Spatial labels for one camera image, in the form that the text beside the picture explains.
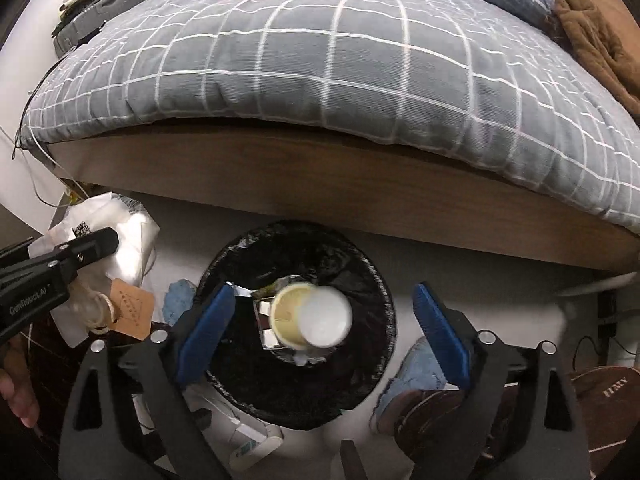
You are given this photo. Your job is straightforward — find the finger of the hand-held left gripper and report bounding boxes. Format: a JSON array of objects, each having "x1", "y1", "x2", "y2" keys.
[
  {"x1": 30, "y1": 227, "x2": 121, "y2": 282},
  {"x1": 0, "y1": 240, "x2": 32, "y2": 260}
]

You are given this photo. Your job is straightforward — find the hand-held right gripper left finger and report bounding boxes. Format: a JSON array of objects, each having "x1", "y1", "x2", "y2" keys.
[{"x1": 59, "y1": 282, "x2": 236, "y2": 480}]

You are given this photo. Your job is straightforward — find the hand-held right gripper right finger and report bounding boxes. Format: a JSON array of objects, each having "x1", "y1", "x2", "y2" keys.
[{"x1": 411, "y1": 282, "x2": 598, "y2": 480}]

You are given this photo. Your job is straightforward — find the white plastic bag with tag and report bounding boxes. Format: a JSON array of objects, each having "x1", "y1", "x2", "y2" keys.
[{"x1": 42, "y1": 192, "x2": 161, "y2": 347}]

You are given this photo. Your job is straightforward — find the yellow round can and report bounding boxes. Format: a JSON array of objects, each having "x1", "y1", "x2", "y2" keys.
[{"x1": 270, "y1": 282, "x2": 354, "y2": 354}]

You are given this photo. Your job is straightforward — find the trash bin with black liner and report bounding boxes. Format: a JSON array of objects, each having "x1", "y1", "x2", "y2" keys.
[{"x1": 195, "y1": 220, "x2": 399, "y2": 431}]

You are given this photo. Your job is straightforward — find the person's left hand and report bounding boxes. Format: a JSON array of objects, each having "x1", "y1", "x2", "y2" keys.
[{"x1": 0, "y1": 335, "x2": 42, "y2": 429}]

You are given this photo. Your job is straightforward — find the blue fuzzy slipper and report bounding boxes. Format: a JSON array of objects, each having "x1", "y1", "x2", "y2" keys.
[
  {"x1": 372, "y1": 337, "x2": 449, "y2": 433},
  {"x1": 165, "y1": 280, "x2": 199, "y2": 326}
]

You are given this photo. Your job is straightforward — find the white tube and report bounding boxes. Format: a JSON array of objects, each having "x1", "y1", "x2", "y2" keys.
[{"x1": 227, "y1": 420, "x2": 284, "y2": 466}]

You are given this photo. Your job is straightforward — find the grey suitcase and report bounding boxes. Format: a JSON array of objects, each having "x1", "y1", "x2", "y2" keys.
[{"x1": 52, "y1": 0, "x2": 151, "y2": 53}]

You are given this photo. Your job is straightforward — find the grey checked bed sheet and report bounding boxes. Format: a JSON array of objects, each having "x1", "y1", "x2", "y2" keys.
[{"x1": 22, "y1": 0, "x2": 640, "y2": 236}]

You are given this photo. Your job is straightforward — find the brown fleece coat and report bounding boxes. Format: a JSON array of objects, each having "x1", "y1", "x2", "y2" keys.
[{"x1": 552, "y1": 0, "x2": 640, "y2": 121}]

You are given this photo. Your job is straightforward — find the wooden bed frame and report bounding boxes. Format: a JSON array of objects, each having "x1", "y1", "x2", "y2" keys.
[{"x1": 47, "y1": 117, "x2": 640, "y2": 273}]

